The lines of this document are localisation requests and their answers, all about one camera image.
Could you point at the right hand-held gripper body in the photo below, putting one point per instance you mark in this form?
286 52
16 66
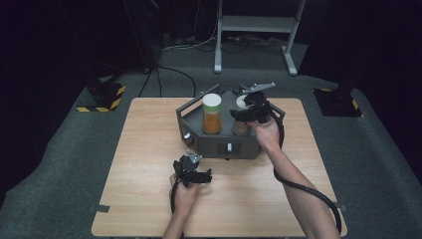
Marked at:
259 101

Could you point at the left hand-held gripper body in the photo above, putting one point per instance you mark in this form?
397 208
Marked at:
186 167

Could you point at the brown jar with white lid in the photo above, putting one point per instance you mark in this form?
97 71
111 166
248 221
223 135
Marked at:
241 128

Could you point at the gray hexagonal rack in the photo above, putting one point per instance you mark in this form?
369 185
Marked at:
215 146

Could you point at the person's left hand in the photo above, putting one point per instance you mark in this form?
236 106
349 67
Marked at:
184 197

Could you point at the person's right hand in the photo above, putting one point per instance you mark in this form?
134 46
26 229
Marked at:
267 134

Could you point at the orange jar with white lid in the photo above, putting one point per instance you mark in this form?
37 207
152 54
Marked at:
212 116

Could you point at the gray metal stand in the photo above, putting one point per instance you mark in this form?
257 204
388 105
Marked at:
255 24

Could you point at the black base with striped edge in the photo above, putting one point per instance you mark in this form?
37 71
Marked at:
104 96
336 103

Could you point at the gray tape piece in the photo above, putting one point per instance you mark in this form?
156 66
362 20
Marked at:
341 207
99 208

